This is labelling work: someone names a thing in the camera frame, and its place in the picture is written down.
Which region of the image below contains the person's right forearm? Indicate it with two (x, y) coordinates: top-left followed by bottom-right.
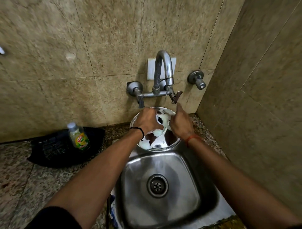
(186, 136), (302, 229)

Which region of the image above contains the green dish soap bottle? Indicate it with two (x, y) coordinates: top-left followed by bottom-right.
(67, 122), (90, 151)

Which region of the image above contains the round steel plate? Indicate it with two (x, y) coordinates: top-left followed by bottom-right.
(130, 107), (182, 151)

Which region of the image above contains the chrome wall valve knob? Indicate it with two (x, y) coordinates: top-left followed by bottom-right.
(187, 70), (206, 90)

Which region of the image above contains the person's right hand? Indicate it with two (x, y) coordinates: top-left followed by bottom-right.
(169, 103), (195, 141)

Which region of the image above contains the blue white packet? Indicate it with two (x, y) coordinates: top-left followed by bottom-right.
(106, 195), (119, 229)

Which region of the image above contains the stainless steel sink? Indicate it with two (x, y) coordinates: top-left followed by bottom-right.
(113, 139), (236, 229)

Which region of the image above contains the white wall plate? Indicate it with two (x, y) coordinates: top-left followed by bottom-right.
(147, 57), (177, 81)

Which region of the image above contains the round sink drain strainer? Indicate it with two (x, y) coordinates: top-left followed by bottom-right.
(146, 174), (169, 198)

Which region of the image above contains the black sleeve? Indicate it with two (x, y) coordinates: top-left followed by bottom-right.
(25, 206), (82, 229)

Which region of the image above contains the black plastic tray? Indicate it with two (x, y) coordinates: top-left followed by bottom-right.
(27, 127), (106, 168)

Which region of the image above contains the person's left forearm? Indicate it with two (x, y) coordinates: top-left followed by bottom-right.
(44, 129), (145, 229)

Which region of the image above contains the black wrist band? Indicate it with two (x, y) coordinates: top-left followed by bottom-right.
(129, 127), (145, 141)

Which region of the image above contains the red thread wrist band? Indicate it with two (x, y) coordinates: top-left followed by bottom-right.
(185, 134), (201, 148)

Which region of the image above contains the chrome wall mixer faucet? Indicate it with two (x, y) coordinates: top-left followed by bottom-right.
(126, 50), (183, 109)

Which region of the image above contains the person's left hand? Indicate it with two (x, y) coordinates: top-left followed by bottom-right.
(133, 107), (164, 138)

